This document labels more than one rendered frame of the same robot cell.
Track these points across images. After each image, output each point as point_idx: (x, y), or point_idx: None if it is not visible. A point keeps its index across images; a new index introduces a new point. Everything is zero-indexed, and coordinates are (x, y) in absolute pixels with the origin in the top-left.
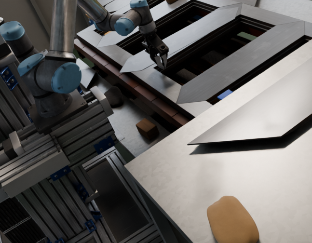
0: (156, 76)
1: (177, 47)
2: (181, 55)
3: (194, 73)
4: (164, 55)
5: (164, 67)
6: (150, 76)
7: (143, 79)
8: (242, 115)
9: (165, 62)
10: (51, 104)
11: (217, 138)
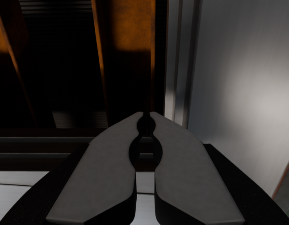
0: (236, 78)
1: (3, 201)
2: (16, 152)
3: (50, 111)
4: (98, 173)
5: (146, 114)
6: (257, 113)
7: None
8: None
9: (123, 123)
10: None
11: None
